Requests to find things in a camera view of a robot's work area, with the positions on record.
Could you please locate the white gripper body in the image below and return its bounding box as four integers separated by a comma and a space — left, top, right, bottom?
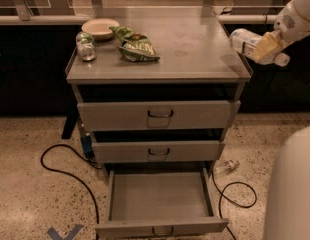
274, 2, 310, 46

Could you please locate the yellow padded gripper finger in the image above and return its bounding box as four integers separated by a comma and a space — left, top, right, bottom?
252, 31, 289, 64

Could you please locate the clear blue-label plastic bottle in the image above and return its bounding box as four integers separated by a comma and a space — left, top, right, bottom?
228, 28, 291, 68

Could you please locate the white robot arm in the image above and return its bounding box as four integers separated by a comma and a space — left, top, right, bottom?
252, 0, 310, 240

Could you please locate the grey top drawer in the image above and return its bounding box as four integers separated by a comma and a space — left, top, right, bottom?
78, 100, 240, 131

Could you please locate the grey metal drawer cabinet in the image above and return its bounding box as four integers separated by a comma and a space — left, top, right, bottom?
67, 8, 251, 240

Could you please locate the small clear bottle on floor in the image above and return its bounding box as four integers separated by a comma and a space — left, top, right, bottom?
214, 160, 240, 177

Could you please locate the grey middle drawer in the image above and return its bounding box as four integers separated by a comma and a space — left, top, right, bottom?
92, 141, 225, 163

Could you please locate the grey open bottom drawer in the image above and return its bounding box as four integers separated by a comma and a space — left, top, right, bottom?
96, 168, 228, 240

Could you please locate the green chip bag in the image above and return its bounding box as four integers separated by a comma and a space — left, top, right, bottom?
111, 26, 160, 62

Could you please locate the beige paper bowl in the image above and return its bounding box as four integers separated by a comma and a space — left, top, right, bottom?
81, 18, 119, 41

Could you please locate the green soda can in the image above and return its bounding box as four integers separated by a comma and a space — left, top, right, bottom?
76, 32, 96, 61

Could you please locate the blue power adapter box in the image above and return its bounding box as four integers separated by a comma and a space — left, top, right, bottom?
81, 135, 94, 159

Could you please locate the dark back counter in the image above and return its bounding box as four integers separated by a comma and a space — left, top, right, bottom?
0, 20, 82, 116

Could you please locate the black cable right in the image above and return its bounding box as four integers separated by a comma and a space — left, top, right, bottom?
211, 171, 258, 240

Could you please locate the black cable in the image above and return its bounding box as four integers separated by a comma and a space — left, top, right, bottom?
211, 171, 258, 240
39, 143, 103, 240

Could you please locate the black cable left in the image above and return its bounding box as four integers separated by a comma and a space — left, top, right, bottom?
39, 143, 103, 240

